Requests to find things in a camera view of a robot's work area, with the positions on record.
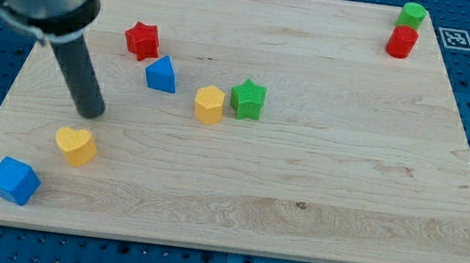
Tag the blue triangle block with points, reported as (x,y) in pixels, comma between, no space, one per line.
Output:
(160,75)

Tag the yellow heart block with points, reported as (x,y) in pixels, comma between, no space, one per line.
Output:
(77,146)

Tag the wooden board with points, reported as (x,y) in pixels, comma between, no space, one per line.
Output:
(357,157)

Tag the green star block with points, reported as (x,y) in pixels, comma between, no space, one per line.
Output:
(248,99)

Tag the yellow hexagon block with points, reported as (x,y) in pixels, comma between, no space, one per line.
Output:
(209,104)

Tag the red star block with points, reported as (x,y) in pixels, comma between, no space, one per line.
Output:
(143,41)

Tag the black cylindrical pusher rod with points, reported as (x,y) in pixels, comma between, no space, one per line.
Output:
(78,72)

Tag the red cylinder block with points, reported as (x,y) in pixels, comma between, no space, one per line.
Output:
(401,42)

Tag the green cylinder block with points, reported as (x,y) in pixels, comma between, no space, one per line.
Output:
(411,15)

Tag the blue cube block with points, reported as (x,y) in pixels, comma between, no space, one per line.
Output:
(18,181)

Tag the white fiducial marker tag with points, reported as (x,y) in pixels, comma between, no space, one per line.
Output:
(455,39)

